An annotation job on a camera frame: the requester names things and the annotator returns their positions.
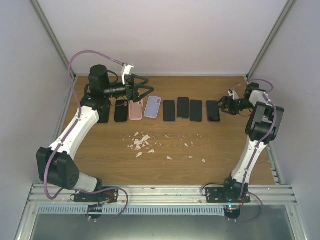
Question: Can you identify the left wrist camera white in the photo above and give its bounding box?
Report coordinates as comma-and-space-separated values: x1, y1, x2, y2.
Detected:
121, 63, 135, 85

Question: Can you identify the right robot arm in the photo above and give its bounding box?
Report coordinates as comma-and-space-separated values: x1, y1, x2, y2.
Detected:
217, 79, 285, 203

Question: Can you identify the aluminium rail frame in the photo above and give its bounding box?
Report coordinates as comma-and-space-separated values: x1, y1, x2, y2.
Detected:
14, 184, 309, 240

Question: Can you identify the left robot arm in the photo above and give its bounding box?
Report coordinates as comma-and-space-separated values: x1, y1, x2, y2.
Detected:
36, 64, 154, 202

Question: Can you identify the black phone case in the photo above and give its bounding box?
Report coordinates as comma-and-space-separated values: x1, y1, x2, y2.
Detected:
114, 99, 129, 123
97, 99, 111, 124

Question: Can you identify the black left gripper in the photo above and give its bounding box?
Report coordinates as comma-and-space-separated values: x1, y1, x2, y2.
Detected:
103, 73, 154, 103

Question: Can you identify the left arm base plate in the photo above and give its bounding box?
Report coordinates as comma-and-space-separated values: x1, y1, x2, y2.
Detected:
70, 187, 119, 220

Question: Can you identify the black phone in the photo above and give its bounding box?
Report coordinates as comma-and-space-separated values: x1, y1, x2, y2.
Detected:
206, 100, 221, 123
189, 99, 203, 122

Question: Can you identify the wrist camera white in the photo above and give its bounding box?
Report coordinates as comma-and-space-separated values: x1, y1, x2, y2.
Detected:
228, 89, 239, 101
121, 63, 135, 85

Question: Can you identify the lavender phone case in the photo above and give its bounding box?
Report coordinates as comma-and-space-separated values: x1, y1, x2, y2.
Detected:
144, 96, 162, 119

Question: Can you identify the pink phone case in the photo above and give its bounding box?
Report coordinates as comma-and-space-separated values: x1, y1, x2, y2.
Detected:
128, 99, 143, 121

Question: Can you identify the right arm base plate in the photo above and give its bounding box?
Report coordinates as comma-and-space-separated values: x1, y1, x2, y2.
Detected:
199, 183, 252, 222

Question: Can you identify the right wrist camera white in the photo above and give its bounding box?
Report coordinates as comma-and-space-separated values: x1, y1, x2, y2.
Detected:
228, 89, 239, 101

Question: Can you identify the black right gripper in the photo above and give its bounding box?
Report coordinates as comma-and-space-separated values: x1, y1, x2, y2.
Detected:
214, 96, 254, 116

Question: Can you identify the grey slotted cable duct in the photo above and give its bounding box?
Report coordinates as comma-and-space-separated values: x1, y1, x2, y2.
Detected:
38, 204, 225, 217

